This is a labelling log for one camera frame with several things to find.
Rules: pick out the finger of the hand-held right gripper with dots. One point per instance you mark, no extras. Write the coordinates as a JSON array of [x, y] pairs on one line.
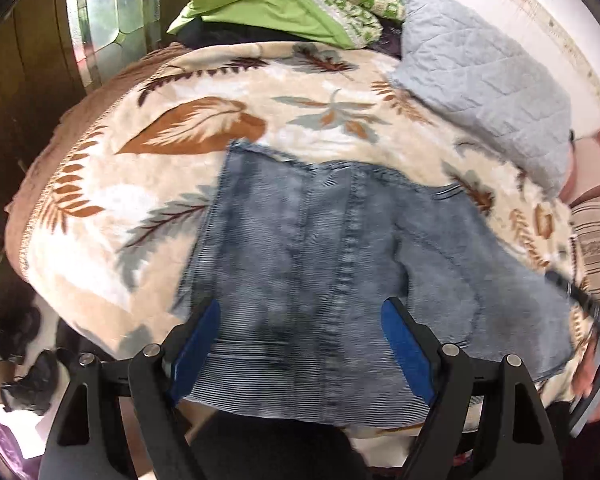
[[587, 305]]

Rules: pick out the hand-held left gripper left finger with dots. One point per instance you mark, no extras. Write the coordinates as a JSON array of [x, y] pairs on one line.
[[196, 352]]

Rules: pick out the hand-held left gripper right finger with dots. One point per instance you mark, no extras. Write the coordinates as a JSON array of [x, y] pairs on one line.
[[407, 355]]

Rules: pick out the blue denim pants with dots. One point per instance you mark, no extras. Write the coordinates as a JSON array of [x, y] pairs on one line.
[[300, 260]]

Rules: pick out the person's right hand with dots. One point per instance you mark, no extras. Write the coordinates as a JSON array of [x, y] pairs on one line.
[[592, 380]]

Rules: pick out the striped beige cloth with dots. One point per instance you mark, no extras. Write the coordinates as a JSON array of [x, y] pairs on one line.
[[597, 245]]

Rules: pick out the pink cushion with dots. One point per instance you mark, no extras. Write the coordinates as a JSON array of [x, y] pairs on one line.
[[597, 165]]

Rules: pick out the black shoe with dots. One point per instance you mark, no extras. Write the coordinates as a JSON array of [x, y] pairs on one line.
[[12, 330], [32, 382]]

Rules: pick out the beige leaf-print blanket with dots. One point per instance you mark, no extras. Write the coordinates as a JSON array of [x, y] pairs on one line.
[[190, 170]]

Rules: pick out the grey quilted pillow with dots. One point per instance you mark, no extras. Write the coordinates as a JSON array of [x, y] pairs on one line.
[[480, 70]]

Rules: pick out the brown wooden panel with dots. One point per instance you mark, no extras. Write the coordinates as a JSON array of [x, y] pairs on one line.
[[25, 90]]

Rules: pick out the dark cloth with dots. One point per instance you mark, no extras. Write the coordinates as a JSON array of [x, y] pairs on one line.
[[220, 35]]

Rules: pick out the glass window pane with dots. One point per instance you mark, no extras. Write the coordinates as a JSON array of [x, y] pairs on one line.
[[115, 15]]

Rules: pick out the plain green pillow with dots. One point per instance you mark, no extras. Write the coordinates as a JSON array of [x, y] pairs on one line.
[[260, 5]]

